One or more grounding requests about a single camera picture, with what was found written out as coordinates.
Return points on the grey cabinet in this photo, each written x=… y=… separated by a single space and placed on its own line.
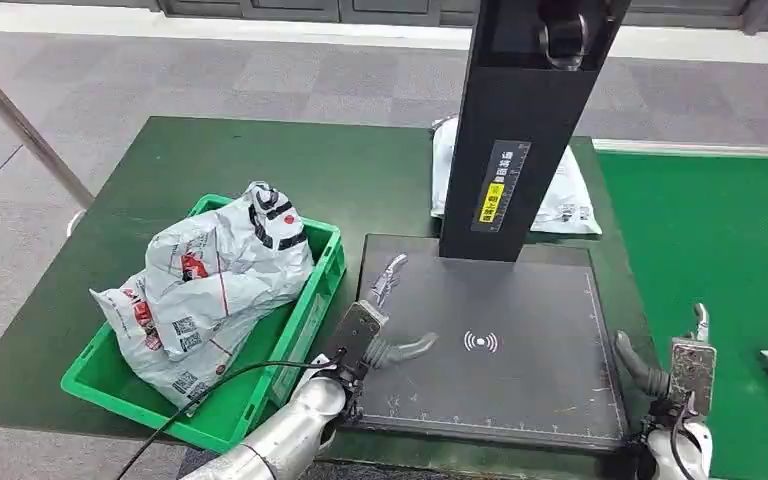
x=291 y=8

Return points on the metal pole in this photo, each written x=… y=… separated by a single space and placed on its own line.
x=20 y=126

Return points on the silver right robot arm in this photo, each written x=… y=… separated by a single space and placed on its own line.
x=689 y=450

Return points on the black scanner stand with post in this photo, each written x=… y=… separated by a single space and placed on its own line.
x=483 y=344

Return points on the grey parcel with black stripes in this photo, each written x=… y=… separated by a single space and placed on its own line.
x=245 y=265

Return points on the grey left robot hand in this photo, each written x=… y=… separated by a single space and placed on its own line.
x=356 y=338

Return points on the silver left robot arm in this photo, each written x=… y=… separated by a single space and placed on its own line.
x=284 y=437

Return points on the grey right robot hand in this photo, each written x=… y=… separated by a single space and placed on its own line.
x=692 y=371

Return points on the green plastic crate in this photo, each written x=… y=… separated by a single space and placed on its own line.
x=304 y=318

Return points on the bright green mat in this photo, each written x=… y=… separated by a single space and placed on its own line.
x=722 y=252

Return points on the grey parcel with red logo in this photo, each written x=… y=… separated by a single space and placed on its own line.
x=152 y=344

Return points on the white plastic parcel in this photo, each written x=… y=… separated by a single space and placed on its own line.
x=566 y=199

